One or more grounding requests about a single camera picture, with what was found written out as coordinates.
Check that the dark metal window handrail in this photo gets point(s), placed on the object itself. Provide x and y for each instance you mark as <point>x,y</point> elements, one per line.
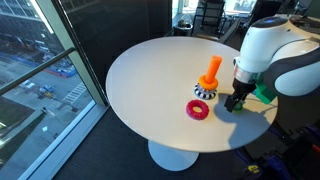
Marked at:
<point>33,70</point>

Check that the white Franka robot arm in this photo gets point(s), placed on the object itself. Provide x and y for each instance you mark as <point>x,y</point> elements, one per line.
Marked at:
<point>283,56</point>

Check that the black office chair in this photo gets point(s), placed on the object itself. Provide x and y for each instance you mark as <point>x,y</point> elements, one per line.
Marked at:
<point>202,13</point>

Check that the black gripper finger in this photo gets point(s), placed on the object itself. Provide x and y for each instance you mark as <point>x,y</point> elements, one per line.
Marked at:
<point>230,103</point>
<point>242,100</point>

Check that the white table pedestal base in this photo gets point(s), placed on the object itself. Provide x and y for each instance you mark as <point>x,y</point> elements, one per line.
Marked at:
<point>170,160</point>

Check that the orange ball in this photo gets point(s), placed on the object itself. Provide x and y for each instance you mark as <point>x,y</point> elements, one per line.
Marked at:
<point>204,85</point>

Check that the clutter on background table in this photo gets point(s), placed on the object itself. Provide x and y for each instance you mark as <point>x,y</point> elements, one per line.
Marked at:
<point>305,22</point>

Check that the object on black stool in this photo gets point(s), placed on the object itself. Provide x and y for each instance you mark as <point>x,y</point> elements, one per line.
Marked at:
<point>182,23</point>

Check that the yellow black tool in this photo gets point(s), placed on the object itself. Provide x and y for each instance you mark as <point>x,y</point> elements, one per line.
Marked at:
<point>253,169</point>

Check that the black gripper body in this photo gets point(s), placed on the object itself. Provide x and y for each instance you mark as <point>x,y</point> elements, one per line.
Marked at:
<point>243,89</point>

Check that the grey slanted chair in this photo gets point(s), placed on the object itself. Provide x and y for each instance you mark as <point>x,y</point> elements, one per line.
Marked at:
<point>230,31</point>

